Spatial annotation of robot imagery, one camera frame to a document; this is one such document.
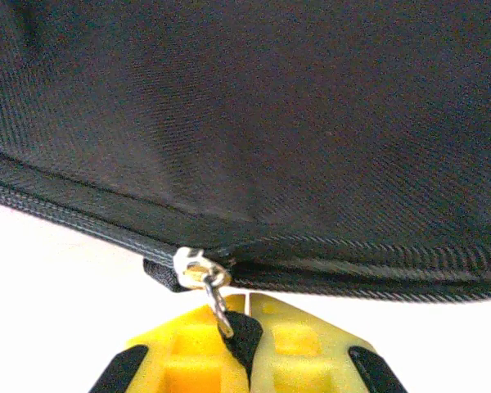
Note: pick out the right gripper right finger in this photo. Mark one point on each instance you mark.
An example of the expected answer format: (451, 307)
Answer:
(311, 352)

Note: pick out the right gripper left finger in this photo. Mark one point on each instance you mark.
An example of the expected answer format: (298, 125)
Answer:
(180, 348)

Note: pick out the zipper pull with black tab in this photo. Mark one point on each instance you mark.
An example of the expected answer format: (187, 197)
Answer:
(243, 340)

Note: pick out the black backpack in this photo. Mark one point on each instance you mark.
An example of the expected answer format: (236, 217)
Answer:
(245, 123)

